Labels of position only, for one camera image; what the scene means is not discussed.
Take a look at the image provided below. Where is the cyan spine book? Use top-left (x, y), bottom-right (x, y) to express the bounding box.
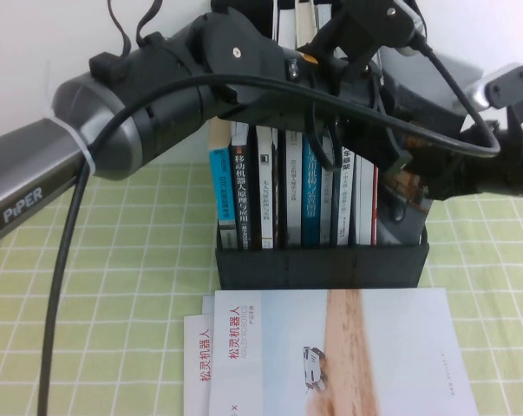
top-left (207, 116), bottom-right (239, 250)

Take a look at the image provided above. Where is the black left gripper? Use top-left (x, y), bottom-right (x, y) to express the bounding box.
top-left (304, 42), bottom-right (415, 178)

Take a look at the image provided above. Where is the black spine robot book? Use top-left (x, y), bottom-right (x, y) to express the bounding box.
top-left (229, 120), bottom-right (256, 251)

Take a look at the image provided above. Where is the white spine car suspension book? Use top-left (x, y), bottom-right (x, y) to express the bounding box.
top-left (330, 145), bottom-right (358, 247)

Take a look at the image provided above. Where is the black camera cable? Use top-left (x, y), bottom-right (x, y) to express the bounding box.
top-left (35, 25), bottom-right (503, 416)

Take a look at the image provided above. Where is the thin dark-spined booklet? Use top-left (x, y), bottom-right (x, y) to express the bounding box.
top-left (271, 0), bottom-right (284, 250)

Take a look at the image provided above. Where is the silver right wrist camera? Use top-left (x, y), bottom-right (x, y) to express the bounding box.
top-left (460, 62), bottom-right (523, 112)

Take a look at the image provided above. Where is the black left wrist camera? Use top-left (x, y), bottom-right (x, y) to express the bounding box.
top-left (311, 0), bottom-right (422, 60)

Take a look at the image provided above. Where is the red spine magazine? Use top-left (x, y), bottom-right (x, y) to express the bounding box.
top-left (370, 166), bottom-right (382, 246)

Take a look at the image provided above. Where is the black mesh book holder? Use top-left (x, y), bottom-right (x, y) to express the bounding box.
top-left (208, 0), bottom-right (431, 290)

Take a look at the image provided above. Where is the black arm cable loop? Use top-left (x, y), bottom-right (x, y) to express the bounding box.
top-left (106, 0), bottom-right (165, 60)

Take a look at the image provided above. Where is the white brochure red title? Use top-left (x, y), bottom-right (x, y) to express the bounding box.
top-left (182, 314), bottom-right (215, 416)

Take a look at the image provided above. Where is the white cable tie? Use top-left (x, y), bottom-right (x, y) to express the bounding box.
top-left (48, 113), bottom-right (98, 174)

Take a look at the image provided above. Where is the gray cover robot brochure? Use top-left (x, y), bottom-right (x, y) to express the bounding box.
top-left (376, 45), bottom-right (483, 249)

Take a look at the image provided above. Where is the green checked tablecloth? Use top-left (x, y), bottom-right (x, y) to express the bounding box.
top-left (0, 151), bottom-right (523, 416)

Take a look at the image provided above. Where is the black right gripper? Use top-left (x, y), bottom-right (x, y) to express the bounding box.
top-left (419, 123), bottom-right (523, 203)

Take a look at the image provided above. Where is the desert cover robot brochure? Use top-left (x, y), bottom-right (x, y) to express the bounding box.
top-left (207, 287), bottom-right (481, 416)

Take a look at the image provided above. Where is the thick white book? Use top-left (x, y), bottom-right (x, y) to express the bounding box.
top-left (354, 153), bottom-right (377, 246)

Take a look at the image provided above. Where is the white spine slim book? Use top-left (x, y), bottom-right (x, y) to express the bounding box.
top-left (255, 125), bottom-right (276, 250)

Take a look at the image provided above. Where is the blue spine mechanism book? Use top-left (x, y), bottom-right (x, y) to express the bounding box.
top-left (295, 0), bottom-right (327, 247)

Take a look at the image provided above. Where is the white spine orange-band book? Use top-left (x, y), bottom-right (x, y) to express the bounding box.
top-left (278, 9), bottom-right (306, 249)

